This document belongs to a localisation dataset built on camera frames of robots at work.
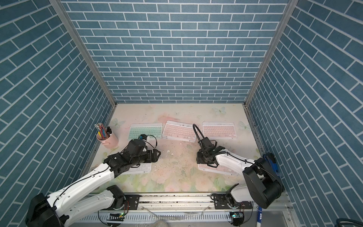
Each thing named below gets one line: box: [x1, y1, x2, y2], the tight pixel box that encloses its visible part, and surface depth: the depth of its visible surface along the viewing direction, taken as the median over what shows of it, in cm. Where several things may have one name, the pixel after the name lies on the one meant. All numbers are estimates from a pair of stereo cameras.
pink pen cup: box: [96, 132, 119, 149], surface depth 91 cm
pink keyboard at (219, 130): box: [202, 121, 238, 140], surface depth 107 cm
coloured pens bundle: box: [94, 122, 113, 140], surface depth 88 cm
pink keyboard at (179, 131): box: [161, 120, 199, 143], surface depth 104 cm
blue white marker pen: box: [256, 205, 263, 227], surface depth 70 cm
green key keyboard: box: [128, 122, 164, 140], surface depth 107 cm
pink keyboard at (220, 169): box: [197, 164, 239, 176], surface depth 86 cm
